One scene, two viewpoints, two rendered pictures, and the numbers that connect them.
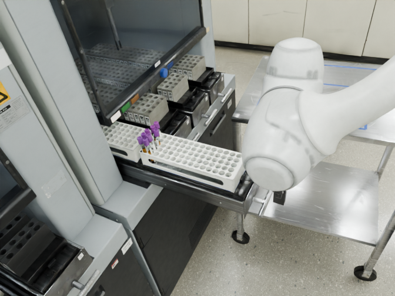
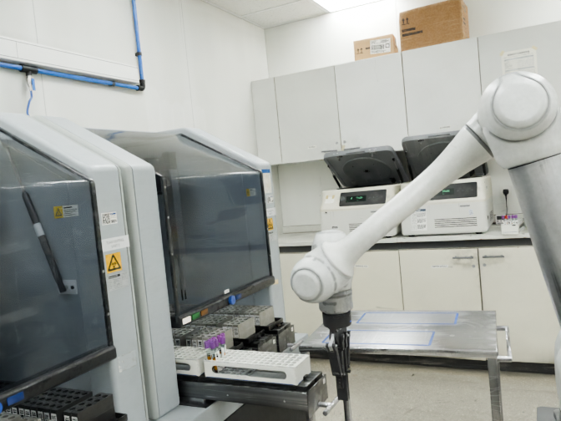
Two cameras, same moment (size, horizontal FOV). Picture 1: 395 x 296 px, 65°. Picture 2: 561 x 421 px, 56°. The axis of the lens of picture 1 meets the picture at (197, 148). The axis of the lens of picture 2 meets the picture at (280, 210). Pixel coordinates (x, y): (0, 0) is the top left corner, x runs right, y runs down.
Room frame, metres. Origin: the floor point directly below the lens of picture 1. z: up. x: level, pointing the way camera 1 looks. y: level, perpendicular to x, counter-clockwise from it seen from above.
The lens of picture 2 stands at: (-0.85, 0.07, 1.35)
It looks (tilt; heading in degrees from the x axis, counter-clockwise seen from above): 3 degrees down; 354
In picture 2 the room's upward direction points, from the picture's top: 6 degrees counter-clockwise
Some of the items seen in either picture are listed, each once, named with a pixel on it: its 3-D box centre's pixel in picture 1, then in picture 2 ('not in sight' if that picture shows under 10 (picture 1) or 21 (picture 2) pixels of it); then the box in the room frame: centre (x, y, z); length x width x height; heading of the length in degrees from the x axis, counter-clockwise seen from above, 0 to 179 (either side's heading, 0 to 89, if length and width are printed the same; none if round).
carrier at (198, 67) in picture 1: (197, 69); (265, 317); (1.14, -0.05, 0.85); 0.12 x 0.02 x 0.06; 146
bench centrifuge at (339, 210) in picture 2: not in sight; (366, 191); (3.07, -1.02, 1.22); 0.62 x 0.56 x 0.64; 145
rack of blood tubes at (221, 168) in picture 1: (191, 161); (256, 367); (0.64, 0.02, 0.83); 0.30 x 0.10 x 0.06; 57
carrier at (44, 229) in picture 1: (30, 248); (93, 415); (0.42, 0.42, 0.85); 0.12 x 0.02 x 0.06; 148
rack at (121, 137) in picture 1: (107, 137); (168, 361); (0.81, 0.29, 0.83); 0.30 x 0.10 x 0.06; 57
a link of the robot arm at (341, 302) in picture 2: not in sight; (335, 300); (0.50, -0.20, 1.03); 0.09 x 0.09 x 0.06
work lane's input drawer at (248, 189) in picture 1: (156, 162); (218, 382); (0.72, 0.14, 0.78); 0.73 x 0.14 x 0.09; 57
